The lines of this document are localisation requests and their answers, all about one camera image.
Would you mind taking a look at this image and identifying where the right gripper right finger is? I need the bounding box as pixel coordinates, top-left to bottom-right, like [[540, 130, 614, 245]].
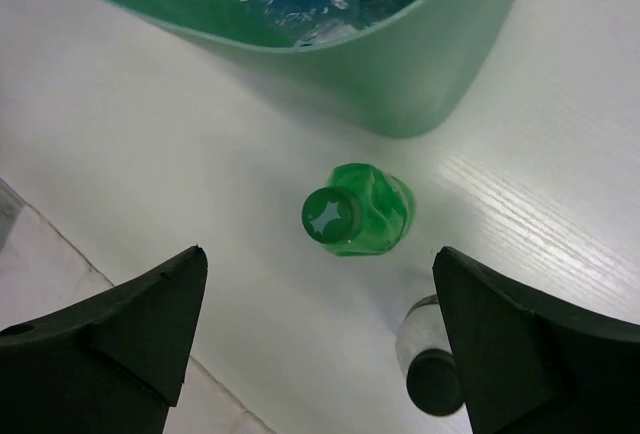
[[433, 247, 639, 434]]

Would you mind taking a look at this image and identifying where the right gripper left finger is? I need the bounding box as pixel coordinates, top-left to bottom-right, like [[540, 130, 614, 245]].
[[1, 246, 208, 433]]

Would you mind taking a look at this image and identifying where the black cap small bottle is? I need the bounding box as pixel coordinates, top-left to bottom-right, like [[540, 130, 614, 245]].
[[395, 294, 464, 417]]

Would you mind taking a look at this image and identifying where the green plastic bottle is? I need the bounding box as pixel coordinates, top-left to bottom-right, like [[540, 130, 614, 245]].
[[301, 163, 416, 257]]

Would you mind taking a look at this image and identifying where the green plastic bin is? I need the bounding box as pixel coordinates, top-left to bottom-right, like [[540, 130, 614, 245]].
[[105, 0, 515, 138]]

